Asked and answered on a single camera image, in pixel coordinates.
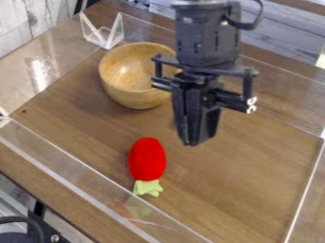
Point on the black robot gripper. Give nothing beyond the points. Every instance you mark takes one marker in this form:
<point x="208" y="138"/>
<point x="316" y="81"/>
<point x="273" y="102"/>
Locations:
<point x="208" y="28"/>

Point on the red plush strawberry toy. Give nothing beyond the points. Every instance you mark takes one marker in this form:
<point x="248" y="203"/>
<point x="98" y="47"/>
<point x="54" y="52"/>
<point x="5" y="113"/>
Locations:
<point x="146" y="166"/>

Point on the wooden bowl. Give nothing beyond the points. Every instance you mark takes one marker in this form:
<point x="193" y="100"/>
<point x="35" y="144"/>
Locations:
<point x="126" y="70"/>

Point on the clear acrylic front barrier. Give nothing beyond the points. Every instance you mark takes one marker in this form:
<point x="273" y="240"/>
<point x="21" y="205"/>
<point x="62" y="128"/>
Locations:
<point x="101" y="208"/>

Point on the clear acrylic corner bracket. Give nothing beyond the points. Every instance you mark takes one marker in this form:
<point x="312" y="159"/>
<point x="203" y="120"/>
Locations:
<point x="105" y="37"/>

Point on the black table clamp mount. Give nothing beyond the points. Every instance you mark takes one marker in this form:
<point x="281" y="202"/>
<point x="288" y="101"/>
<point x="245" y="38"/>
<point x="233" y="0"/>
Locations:
<point x="49" y="233"/>

